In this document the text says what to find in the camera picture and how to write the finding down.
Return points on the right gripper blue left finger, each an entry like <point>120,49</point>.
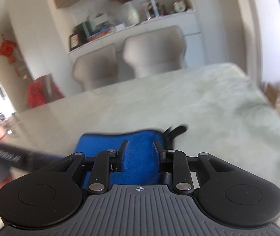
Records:
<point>102,165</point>

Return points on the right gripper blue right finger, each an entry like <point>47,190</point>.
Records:
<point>174,167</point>

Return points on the blue and grey microfibre towel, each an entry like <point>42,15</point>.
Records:
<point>140,161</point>

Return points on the chair with red cloth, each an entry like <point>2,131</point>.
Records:
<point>43,91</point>

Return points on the beige dining chair left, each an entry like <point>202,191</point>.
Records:
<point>96,69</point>

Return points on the beige dining chair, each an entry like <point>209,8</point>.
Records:
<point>155,52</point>
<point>96,69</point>

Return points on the red chinese knot ornament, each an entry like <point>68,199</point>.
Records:
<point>7,49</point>

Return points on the beige dining chair right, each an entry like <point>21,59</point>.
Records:
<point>155,52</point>

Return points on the framed picture on sideboard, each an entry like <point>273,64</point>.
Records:
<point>74,41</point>

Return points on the stack of books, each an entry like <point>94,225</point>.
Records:
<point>101,34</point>

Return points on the white sideboard cabinet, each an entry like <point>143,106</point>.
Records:
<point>195,55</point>

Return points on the white ceramic vase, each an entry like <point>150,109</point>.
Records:
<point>132,14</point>

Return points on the small alarm clock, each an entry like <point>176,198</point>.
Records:
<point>179,6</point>

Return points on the photo frame on sideboard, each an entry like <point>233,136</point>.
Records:
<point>151,9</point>

